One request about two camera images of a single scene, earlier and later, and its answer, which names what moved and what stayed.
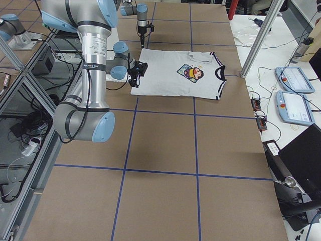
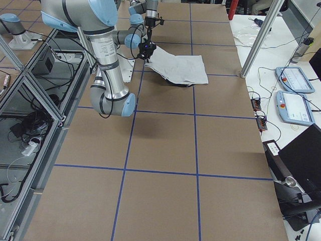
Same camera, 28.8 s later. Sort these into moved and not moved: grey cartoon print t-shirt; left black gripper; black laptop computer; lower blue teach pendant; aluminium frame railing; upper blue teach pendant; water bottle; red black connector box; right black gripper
Moved: grey cartoon print t-shirt; right black gripper; left black gripper
Not moved: water bottle; upper blue teach pendant; red black connector box; aluminium frame railing; lower blue teach pendant; black laptop computer
